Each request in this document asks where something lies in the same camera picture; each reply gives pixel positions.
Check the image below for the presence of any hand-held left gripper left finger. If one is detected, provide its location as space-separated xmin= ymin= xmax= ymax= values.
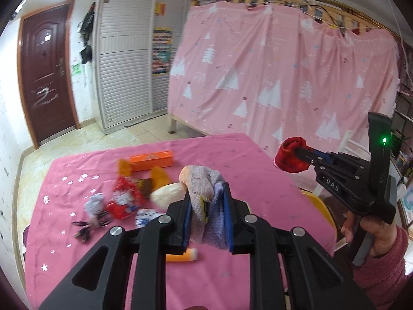
xmin=39 ymin=197 xmax=194 ymax=310

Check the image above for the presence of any dark red door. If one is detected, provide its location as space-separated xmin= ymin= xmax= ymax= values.
xmin=19 ymin=0 xmax=80 ymax=148

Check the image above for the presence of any orange and white tube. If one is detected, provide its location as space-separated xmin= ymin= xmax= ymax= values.
xmin=165 ymin=248 xmax=198 ymax=263

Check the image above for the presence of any brown foil wrapper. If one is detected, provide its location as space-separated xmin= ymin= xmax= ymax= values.
xmin=137 ymin=178 xmax=154 ymax=201

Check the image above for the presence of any orange cardboard box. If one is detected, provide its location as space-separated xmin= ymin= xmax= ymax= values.
xmin=130 ymin=150 xmax=175 ymax=172

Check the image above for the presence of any colourful chart poster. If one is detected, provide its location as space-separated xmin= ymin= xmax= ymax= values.
xmin=152 ymin=27 xmax=172 ymax=75

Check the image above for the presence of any red snack wrapper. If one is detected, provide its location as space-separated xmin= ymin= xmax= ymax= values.
xmin=108 ymin=175 xmax=144 ymax=221

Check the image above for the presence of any yellow plastic capsule half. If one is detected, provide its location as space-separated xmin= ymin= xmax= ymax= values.
xmin=117 ymin=159 xmax=133 ymax=176
xmin=150 ymin=166 xmax=171 ymax=190

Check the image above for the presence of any red sock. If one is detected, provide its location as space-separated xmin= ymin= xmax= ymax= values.
xmin=274 ymin=137 xmax=312 ymax=173

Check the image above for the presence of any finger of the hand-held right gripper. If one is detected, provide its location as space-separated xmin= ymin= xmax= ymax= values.
xmin=301 ymin=156 xmax=327 ymax=177
xmin=295 ymin=147 xmax=339 ymax=162

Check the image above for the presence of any blue and white wrapper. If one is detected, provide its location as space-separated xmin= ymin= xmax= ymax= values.
xmin=135 ymin=209 xmax=167 ymax=230

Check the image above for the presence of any yellow chair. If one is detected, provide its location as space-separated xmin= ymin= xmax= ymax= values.
xmin=301 ymin=190 xmax=338 ymax=253

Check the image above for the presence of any grey and purple sock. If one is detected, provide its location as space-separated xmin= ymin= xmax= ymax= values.
xmin=180 ymin=165 xmax=231 ymax=250

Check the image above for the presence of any pink star-print tablecloth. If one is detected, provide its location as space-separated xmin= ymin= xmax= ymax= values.
xmin=24 ymin=132 xmax=339 ymax=310

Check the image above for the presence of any pink tree-print curtain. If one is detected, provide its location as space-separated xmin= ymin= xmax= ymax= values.
xmin=168 ymin=2 xmax=401 ymax=197

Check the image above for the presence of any person's right forearm pink sleeve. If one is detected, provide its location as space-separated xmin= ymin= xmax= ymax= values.
xmin=352 ymin=226 xmax=409 ymax=308

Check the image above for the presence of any white louvered wardrobe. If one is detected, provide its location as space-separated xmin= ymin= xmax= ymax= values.
xmin=92 ymin=0 xmax=194 ymax=134

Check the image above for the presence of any person's right hand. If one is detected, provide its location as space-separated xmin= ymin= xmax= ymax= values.
xmin=340 ymin=210 xmax=399 ymax=259

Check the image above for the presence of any dark storage shelf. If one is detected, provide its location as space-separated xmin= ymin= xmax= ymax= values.
xmin=389 ymin=71 xmax=413 ymax=220

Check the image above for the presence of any small black hanging bag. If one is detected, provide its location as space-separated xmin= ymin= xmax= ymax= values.
xmin=80 ymin=45 xmax=93 ymax=65

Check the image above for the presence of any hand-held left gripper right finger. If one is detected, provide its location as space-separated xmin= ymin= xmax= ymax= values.
xmin=222 ymin=182 xmax=376 ymax=310

